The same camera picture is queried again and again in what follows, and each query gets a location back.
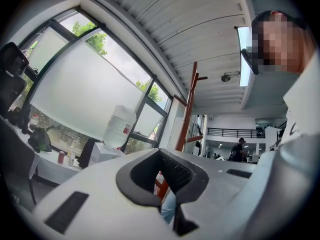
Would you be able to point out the small clear plastic bottle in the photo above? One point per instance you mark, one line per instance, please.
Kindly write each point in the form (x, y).
(71, 159)

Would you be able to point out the large dark-framed window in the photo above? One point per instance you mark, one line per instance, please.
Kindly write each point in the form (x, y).
(82, 27)

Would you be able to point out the dark green bag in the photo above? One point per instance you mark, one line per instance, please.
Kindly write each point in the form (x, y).
(41, 140)

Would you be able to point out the wide white roller blind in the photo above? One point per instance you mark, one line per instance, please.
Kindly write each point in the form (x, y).
(85, 89)

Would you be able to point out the black bag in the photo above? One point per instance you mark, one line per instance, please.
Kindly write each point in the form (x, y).
(86, 154)

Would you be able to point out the red can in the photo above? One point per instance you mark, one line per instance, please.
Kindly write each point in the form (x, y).
(61, 157)

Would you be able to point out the narrow white roller blind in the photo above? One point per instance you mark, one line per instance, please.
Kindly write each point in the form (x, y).
(47, 49)
(150, 119)

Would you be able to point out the round ceiling fixture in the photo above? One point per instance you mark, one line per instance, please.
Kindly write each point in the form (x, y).
(226, 78)

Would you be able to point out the wooden coat stand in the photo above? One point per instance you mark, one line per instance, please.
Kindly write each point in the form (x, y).
(186, 109)

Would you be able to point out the person's white printed shirt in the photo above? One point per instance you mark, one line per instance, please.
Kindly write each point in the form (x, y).
(305, 104)

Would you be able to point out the long ceiling lamp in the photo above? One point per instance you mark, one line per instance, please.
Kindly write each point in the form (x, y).
(244, 59)

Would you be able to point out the person's head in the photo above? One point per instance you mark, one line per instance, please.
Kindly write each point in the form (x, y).
(282, 46)

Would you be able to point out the white desk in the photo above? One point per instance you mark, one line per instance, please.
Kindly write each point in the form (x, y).
(50, 169)

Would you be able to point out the black head-mounted camera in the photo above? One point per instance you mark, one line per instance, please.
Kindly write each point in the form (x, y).
(251, 61)

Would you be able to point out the black balcony railing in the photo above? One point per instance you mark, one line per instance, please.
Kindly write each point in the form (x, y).
(232, 129)

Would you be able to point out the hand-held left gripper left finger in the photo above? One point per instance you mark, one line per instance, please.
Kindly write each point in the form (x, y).
(105, 209)

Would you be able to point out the clear water jug red label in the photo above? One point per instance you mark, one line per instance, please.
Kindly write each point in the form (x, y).
(118, 129)

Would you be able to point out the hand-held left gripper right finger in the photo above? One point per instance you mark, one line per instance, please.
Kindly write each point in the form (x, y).
(215, 191)

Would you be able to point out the person's black cap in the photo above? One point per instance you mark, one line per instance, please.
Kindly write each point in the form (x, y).
(256, 24)

